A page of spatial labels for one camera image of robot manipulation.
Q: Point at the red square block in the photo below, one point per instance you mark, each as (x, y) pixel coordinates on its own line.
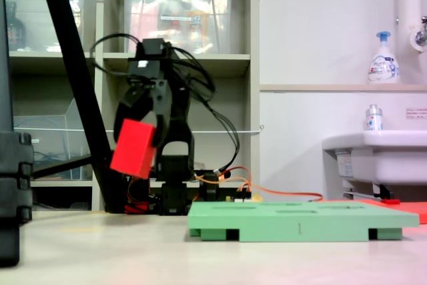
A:
(133, 148)

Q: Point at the pink capped bottle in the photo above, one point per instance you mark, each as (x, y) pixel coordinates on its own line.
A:
(197, 24)

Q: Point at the beige shelf unit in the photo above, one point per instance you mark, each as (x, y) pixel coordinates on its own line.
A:
(227, 71)

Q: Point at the large clear plastic bin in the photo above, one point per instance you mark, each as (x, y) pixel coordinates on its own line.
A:
(220, 24)

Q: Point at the black table clamp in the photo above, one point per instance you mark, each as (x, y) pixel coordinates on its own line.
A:
(208, 188)

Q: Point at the black tripod strut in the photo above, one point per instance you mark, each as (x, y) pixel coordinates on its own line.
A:
(60, 166)

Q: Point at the yellow tape strip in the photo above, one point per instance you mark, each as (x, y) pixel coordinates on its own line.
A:
(257, 198)

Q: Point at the dark glass bottle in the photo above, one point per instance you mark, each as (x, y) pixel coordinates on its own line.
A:
(15, 31)

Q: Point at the notched black tripod leg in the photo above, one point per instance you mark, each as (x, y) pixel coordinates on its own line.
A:
(13, 181)

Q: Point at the green shape board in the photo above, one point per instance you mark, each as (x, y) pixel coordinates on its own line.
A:
(267, 225)

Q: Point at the small clear sanitizer bottle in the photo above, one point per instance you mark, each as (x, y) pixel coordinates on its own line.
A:
(373, 119)

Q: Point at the white pump soap bottle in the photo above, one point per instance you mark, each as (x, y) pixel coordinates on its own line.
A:
(383, 64)

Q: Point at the white sink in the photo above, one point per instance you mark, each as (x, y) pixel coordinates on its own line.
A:
(383, 158)

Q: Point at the small red bar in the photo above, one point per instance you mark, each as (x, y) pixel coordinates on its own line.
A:
(391, 201)

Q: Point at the red base bracket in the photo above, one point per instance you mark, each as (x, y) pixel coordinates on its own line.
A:
(136, 208)

